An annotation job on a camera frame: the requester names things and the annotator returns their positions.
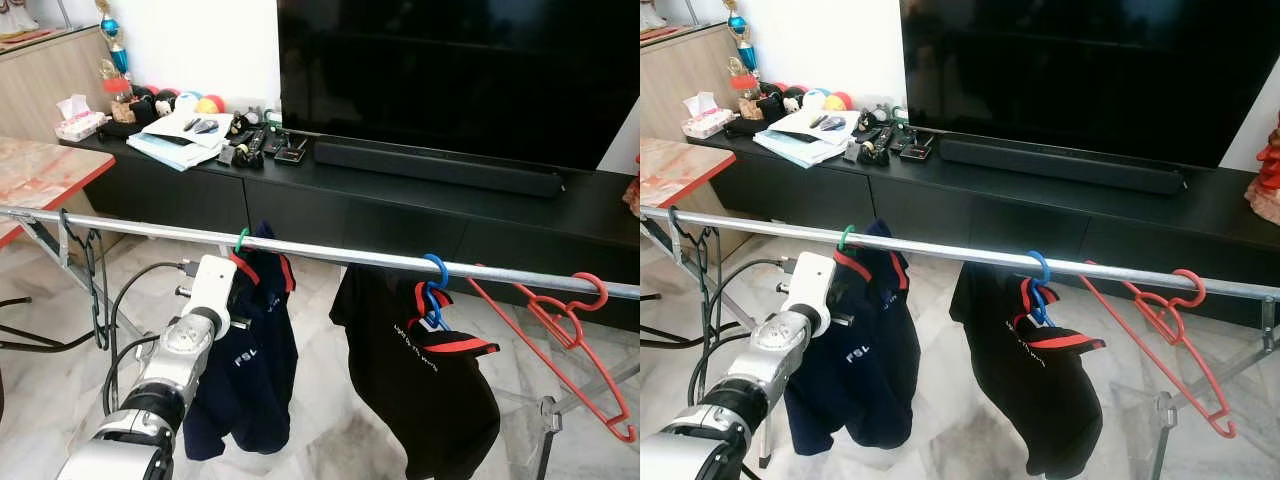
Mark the green plastic hanger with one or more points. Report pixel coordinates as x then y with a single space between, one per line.
842 238
238 242

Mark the dark navy polo shirt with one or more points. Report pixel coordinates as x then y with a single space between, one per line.
860 380
255 380

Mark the red plastic hanger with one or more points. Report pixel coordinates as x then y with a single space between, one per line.
1160 310
555 310

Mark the blue plastic hanger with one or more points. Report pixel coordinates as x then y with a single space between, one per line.
1046 268
444 272

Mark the marble top table red edge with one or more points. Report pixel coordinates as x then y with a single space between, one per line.
675 170
40 175

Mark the pink tissue box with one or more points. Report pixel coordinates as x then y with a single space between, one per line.
82 122
708 120

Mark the light wooden cabinet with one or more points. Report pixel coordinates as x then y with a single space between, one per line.
50 85
680 80

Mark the white paper stack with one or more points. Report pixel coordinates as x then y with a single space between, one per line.
170 148
795 145

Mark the red lidded jar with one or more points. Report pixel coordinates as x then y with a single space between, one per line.
118 88
745 86

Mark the black plush toy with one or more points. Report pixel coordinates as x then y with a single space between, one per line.
775 102
150 105

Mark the black soundbar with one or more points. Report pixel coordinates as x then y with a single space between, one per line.
1060 167
440 170

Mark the blue gold trophy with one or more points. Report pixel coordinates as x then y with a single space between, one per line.
745 48
118 50

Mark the white blue ball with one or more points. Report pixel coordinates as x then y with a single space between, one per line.
187 99
815 97

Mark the dark computer mouse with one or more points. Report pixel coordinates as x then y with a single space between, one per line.
207 126
834 123

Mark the orange yellow ball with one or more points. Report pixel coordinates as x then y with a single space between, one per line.
212 104
840 101

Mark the black flat television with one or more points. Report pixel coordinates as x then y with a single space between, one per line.
450 80
1080 80

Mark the black tape dispenser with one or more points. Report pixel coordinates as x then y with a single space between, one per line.
875 154
248 157

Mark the black remote control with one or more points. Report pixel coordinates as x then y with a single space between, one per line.
873 134
247 137

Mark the black shirt red collar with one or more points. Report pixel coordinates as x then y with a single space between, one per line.
400 400
1010 400

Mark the silver metal clothes rack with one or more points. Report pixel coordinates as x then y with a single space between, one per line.
980 256
350 255

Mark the black low television cabinet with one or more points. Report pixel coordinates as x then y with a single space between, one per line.
980 210
350 215

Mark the red laughing buddha statue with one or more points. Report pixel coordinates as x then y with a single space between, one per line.
1268 175

